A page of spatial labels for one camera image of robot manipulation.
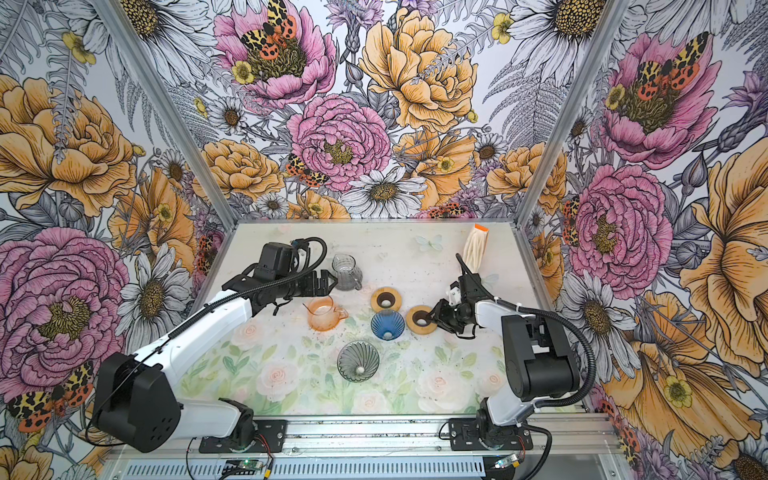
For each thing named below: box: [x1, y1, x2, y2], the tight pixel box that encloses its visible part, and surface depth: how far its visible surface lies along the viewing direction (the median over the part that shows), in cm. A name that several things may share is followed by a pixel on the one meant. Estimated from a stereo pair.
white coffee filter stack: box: [463, 223, 490, 271], surface depth 107 cm
